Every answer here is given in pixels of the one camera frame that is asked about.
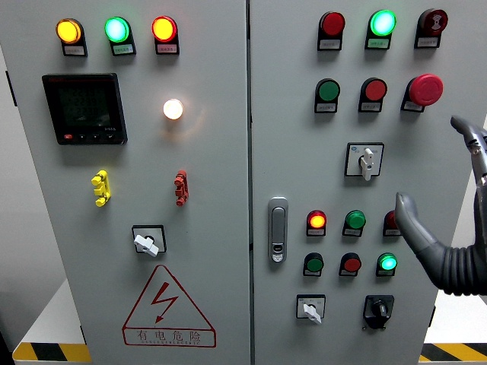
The small orange-lit red lamp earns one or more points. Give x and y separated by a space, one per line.
316 220

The large green push button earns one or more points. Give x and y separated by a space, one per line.
328 90

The small flat red push button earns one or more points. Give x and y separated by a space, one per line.
351 264

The pale grey cabinet door with display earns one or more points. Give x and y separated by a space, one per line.
213 171

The large green lamp, white label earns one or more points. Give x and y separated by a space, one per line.
382 23

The large red stop button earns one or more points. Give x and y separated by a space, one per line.
425 89

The small flat green push button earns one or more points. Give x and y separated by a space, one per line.
314 264

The small lit green lamp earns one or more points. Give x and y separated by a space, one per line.
387 262

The large red push button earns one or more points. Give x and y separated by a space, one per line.
375 90

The small raised green button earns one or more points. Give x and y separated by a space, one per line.
355 219

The black yellow striped tape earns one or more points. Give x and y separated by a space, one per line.
49 352
456 352

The large orange-lit red-ringed lamp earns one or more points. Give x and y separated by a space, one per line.
164 28

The dark red buzzer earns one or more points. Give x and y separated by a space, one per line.
435 19

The pale grey cabinet door with lock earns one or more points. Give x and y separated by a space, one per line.
296 159

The long black door hinge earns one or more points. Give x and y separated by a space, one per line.
11 89

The silver door lock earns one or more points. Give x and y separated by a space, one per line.
277 228

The black display meter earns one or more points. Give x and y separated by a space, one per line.
84 108

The small dark red lamp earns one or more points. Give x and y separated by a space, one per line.
390 222

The red warning triangle sticker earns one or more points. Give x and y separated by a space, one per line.
164 296

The large yellow indicator lamp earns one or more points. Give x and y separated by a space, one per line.
69 31

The large dark red lamp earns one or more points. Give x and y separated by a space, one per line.
333 24

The short black door hinge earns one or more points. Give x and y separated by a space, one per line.
83 334
432 316

